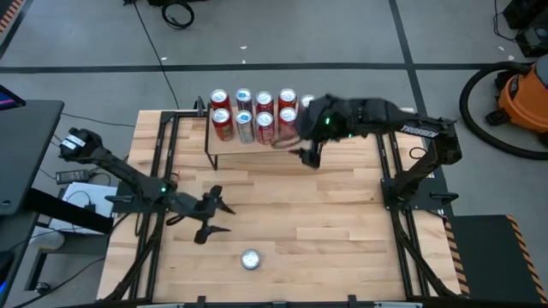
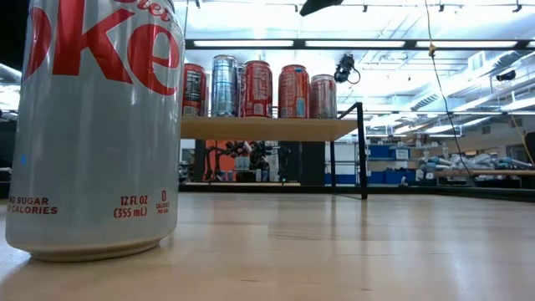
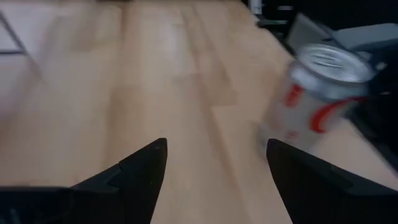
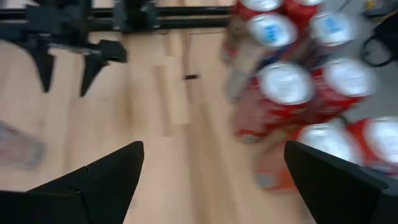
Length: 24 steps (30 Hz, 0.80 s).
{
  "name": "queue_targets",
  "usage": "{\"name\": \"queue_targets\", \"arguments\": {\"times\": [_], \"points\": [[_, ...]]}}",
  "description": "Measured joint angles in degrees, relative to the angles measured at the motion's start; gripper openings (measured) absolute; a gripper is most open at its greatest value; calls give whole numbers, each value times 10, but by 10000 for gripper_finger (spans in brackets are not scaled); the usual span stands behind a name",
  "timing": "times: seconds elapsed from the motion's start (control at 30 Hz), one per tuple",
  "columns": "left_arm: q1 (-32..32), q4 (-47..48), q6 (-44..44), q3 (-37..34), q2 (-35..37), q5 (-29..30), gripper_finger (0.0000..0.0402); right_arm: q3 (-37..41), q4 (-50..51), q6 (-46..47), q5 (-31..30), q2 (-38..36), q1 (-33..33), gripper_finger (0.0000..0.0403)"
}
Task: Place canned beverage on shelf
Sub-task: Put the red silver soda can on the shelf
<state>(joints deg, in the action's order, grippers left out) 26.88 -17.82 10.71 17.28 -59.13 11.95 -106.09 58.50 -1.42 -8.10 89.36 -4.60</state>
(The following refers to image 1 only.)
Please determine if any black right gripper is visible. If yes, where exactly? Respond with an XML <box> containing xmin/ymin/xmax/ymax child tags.
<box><xmin>295</xmin><ymin>93</ymin><xmax>359</xmax><ymax>170</ymax></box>

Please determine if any wooden shelf with black frame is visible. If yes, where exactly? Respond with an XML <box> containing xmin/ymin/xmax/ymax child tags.
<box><xmin>204</xmin><ymin>109</ymin><xmax>301</xmax><ymax>171</ymax></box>

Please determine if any orange shop vacuum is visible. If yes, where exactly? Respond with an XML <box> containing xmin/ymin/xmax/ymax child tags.
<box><xmin>458</xmin><ymin>60</ymin><xmax>548</xmax><ymax>162</ymax></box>

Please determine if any black equipment case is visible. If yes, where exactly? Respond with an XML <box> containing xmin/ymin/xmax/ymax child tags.
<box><xmin>501</xmin><ymin>0</ymin><xmax>548</xmax><ymax>59</ymax></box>

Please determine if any red Coca-Cola can black script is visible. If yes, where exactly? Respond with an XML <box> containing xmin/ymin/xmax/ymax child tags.
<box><xmin>211</xmin><ymin>107</ymin><xmax>235</xmax><ymax>142</ymax></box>

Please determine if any black power adapter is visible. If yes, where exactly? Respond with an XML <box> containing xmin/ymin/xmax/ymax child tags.
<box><xmin>55</xmin><ymin>169</ymin><xmax>91</xmax><ymax>185</ymax></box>

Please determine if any long black floor cable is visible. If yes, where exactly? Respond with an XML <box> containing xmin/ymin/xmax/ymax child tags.
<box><xmin>128</xmin><ymin>0</ymin><xmax>181</xmax><ymax>110</ymax></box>

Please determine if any white round object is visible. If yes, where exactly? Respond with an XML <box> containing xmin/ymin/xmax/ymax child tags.
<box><xmin>28</xmin><ymin>228</ymin><xmax>66</xmax><ymax>252</ymax></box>

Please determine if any white box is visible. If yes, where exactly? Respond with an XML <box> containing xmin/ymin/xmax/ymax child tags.
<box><xmin>49</xmin><ymin>181</ymin><xmax>117</xmax><ymax>236</ymax></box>

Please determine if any coiled black cable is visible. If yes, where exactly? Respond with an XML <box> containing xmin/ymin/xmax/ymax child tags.
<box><xmin>160</xmin><ymin>0</ymin><xmax>196</xmax><ymax>31</ymax></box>

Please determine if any red Coca-Cola Star Wars can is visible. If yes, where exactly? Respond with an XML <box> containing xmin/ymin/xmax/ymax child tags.
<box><xmin>255</xmin><ymin>111</ymin><xmax>277</xmax><ymax>145</ymax></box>

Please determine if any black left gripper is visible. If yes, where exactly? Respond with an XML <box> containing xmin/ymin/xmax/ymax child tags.
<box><xmin>172</xmin><ymin>185</ymin><xmax>237</xmax><ymax>246</ymax></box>

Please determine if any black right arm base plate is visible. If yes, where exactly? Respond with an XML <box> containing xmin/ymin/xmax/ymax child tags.
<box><xmin>380</xmin><ymin>177</ymin><xmax>459</xmax><ymax>213</ymax></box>

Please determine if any black desk crossbar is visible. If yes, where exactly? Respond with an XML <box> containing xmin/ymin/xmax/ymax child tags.
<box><xmin>23</xmin><ymin>187</ymin><xmax>115</xmax><ymax>235</ymax></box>

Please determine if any blue silver Red Bull can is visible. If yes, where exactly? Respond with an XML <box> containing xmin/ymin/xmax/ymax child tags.
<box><xmin>234</xmin><ymin>110</ymin><xmax>256</xmax><ymax>145</ymax></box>
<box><xmin>235</xmin><ymin>87</ymin><xmax>253</xmax><ymax>113</ymax></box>

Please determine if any black hazard-striped platform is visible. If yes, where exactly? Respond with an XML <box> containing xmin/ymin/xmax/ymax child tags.
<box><xmin>444</xmin><ymin>213</ymin><xmax>548</xmax><ymax>305</ymax></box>

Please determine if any monitor screen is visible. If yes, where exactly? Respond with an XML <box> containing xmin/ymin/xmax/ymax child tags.
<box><xmin>0</xmin><ymin>84</ymin><xmax>27</xmax><ymax>111</ymax></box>

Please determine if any black aluminium table frame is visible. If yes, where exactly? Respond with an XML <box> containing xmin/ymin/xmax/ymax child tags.
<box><xmin>98</xmin><ymin>96</ymin><xmax>463</xmax><ymax>308</ymax></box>

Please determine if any orange black hazard tape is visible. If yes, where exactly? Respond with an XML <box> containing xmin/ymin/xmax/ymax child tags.
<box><xmin>0</xmin><ymin>0</ymin><xmax>25</xmax><ymax>34</ymax></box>

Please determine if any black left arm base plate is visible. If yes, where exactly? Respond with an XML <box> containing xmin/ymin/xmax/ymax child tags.
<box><xmin>104</xmin><ymin>179</ymin><xmax>172</xmax><ymax>215</ymax></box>

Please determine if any orange vacuum cleaner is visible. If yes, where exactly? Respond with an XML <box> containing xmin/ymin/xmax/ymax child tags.
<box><xmin>485</xmin><ymin>54</ymin><xmax>548</xmax><ymax>149</ymax></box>

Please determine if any black desk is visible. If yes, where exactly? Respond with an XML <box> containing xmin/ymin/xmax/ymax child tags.
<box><xmin>0</xmin><ymin>100</ymin><xmax>65</xmax><ymax>217</ymax></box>

